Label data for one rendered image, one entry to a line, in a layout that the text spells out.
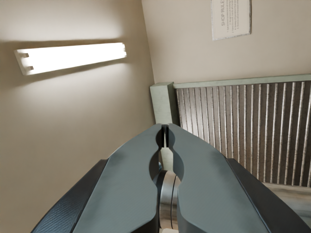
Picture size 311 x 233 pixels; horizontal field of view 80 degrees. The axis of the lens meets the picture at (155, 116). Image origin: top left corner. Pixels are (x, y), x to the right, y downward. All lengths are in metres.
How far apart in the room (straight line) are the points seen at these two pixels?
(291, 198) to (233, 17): 2.55
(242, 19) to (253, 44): 0.33
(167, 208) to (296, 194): 0.22
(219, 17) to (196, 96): 1.09
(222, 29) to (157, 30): 0.94
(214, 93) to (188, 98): 0.40
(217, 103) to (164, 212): 2.64
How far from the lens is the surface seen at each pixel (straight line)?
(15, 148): 1.69
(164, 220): 0.41
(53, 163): 1.87
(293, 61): 2.86
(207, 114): 3.03
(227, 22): 2.82
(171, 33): 3.02
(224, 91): 2.88
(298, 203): 0.41
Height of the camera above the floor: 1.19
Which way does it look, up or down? 28 degrees up
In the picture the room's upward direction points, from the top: 89 degrees counter-clockwise
